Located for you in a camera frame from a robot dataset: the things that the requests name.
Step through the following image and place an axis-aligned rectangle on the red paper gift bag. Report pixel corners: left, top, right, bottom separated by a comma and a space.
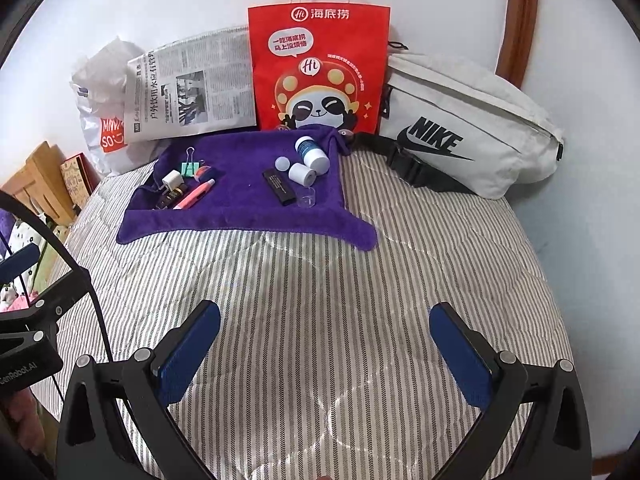
247, 0, 391, 136

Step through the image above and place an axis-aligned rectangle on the green binder clip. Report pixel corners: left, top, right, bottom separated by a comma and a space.
185, 147, 211, 179

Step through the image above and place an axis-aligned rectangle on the pink tube with white cap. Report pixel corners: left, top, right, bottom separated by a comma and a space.
175, 178, 217, 209

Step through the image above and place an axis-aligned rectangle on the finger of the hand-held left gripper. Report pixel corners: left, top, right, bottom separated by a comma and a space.
0, 243, 41, 284
0, 299, 64, 334

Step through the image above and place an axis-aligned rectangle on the white floral cloth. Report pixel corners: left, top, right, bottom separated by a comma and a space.
7, 215, 51, 261

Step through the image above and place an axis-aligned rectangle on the pink cloth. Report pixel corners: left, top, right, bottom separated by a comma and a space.
0, 282, 38, 312

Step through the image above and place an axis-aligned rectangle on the patterned cardboard box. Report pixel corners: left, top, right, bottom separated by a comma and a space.
60, 152, 98, 208

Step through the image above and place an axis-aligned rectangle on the white plastic shopping bag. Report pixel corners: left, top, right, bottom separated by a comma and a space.
70, 35, 151, 176

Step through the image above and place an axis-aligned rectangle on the white waist bag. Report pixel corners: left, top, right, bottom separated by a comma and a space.
350, 42, 566, 198

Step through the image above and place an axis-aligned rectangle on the blue and white bottle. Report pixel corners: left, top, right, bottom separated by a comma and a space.
295, 135, 331, 173

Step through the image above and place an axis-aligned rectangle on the green cloth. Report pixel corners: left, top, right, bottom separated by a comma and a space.
37, 240, 71, 281

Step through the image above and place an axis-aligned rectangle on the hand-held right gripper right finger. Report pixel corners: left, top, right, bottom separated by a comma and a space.
428, 301, 594, 480

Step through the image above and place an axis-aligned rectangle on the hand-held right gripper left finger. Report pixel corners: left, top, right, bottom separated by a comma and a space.
54, 299, 223, 480

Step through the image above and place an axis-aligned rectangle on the folded newspaper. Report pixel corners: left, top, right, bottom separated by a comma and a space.
124, 30, 258, 143

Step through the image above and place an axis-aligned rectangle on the white plastic cylinder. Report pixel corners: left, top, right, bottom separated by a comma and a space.
289, 162, 317, 187

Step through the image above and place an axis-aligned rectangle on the brown wooden headboard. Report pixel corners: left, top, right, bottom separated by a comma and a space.
509, 0, 542, 92

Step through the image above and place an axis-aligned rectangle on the wooden bedside table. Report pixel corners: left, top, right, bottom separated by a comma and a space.
0, 142, 101, 221

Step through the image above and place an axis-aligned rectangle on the black rectangular stick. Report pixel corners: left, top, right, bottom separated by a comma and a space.
262, 169, 297, 207

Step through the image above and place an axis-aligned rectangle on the purple towel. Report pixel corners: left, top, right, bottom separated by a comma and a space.
117, 126, 378, 252

